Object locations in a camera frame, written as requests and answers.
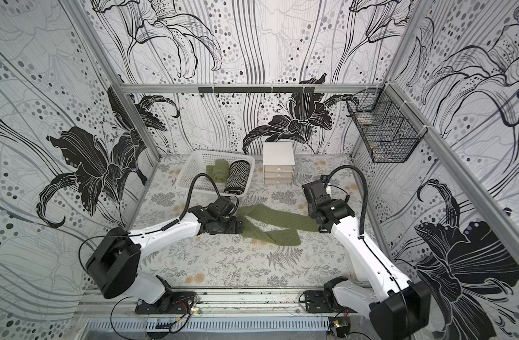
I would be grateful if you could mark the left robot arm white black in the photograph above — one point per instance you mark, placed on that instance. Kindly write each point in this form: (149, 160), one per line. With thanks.
(114, 265)

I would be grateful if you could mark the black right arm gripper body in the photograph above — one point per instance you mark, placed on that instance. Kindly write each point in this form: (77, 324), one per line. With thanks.
(312, 191)

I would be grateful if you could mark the green knit scarf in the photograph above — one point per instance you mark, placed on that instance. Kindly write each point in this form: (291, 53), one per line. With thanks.
(219, 172)
(288, 223)

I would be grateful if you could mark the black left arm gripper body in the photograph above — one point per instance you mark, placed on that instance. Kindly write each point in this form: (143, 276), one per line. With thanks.
(227, 226)

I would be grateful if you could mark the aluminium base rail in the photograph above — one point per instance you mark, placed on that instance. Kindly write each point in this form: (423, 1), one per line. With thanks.
(217, 302)

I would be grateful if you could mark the white plastic perforated basket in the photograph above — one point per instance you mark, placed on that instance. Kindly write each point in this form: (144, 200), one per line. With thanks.
(197, 162)

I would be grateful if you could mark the black wire wall basket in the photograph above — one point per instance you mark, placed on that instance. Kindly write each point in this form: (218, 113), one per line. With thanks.
(388, 135)

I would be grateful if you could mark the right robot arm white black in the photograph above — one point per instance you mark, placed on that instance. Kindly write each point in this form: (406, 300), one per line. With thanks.
(396, 306)

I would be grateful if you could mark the small black electronics box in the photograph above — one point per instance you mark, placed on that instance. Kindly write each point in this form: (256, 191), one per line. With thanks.
(338, 328)

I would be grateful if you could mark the black white patterned knit scarf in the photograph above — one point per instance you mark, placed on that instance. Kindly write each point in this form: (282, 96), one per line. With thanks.
(238, 177)

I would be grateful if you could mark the white slotted cable duct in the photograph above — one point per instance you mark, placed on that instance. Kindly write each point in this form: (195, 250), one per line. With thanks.
(213, 324)

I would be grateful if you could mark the white small drawer box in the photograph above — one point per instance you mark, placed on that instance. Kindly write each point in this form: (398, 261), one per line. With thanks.
(278, 163)

